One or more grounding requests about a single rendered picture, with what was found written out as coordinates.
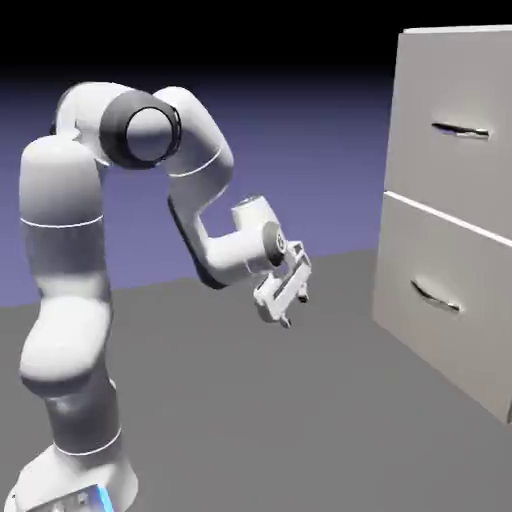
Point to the tall pale grey drawer front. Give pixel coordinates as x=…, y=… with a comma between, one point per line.
x=444, y=100

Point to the pale grey cabinet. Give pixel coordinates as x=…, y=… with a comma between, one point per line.
x=448, y=208

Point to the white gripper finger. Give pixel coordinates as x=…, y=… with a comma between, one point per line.
x=285, y=320
x=302, y=294

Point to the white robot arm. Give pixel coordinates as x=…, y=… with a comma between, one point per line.
x=64, y=224

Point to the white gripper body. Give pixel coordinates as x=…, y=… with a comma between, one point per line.
x=280, y=294

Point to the short pale grey drawer front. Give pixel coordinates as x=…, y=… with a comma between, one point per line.
x=436, y=332

